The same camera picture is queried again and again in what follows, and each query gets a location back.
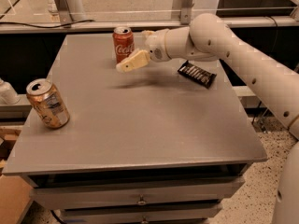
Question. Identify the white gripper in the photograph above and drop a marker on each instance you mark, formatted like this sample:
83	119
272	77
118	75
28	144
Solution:
156	45

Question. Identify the red coke can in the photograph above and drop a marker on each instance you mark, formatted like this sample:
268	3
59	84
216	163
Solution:
124	44

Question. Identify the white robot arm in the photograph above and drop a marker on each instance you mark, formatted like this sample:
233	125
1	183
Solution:
276	85

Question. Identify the gold soda can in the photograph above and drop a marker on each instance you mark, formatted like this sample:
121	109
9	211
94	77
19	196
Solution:
48	103

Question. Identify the black snack bar wrapper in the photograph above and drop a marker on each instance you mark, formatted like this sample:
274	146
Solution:
197	74

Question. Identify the white pipe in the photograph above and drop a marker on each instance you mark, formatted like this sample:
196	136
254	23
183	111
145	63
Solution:
75	7

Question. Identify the grey cabinet with drawers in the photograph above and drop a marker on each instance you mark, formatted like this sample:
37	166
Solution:
151	124

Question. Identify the white cylinder at left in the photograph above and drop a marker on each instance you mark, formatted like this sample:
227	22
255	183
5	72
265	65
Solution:
7	93

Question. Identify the upper grey drawer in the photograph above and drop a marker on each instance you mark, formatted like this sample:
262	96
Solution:
138	193

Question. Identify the grey drawer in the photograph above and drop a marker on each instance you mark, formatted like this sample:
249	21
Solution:
142	214
138	193

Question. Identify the lower grey drawer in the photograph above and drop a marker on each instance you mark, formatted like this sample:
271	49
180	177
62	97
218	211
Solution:
142	214

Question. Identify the brown cardboard box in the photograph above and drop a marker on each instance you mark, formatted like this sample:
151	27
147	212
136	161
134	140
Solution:
14	191

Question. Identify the right metal bracket post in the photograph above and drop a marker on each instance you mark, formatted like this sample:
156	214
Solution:
185	11

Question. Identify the metal bracket post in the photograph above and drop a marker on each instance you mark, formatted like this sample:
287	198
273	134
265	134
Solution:
63	11
185	11

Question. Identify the left metal bracket post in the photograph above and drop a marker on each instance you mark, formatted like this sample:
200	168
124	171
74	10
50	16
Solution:
63	11

